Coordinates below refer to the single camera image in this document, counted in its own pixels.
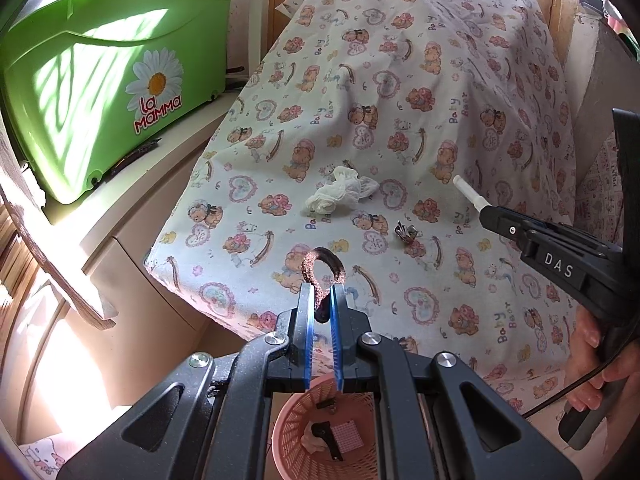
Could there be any cream white cabinet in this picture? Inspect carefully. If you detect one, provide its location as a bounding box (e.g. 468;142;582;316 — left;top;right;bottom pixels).
1;92;242;443

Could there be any foil candy wrapper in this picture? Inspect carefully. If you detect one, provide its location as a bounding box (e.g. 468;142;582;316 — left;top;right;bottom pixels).
394;221;419;246

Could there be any teddy bear print bedsheet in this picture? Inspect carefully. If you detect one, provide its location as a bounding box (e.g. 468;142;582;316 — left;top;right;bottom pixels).
145;0;576;412

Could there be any white tissue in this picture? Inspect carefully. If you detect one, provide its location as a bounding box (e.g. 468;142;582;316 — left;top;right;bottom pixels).
304;166;380;214

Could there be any right human hand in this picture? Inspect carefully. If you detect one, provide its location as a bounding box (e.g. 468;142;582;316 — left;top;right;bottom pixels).
565;306;639;412

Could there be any pink checkered paper box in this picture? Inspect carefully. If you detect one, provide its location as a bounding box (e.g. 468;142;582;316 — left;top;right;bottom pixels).
331;420;364;454

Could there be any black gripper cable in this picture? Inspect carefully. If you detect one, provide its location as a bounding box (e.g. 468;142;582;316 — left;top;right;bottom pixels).
519;364;606;418

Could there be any black clip in basket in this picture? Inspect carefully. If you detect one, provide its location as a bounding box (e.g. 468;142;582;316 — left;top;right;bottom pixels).
311;422;344;462

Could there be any green plastic La Mamma tub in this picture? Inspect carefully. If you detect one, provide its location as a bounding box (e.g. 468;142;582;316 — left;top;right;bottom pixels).
1;0;231;204

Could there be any pink plastic mesh basket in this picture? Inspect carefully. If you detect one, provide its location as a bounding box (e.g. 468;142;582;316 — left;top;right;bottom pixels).
271;374;378;480

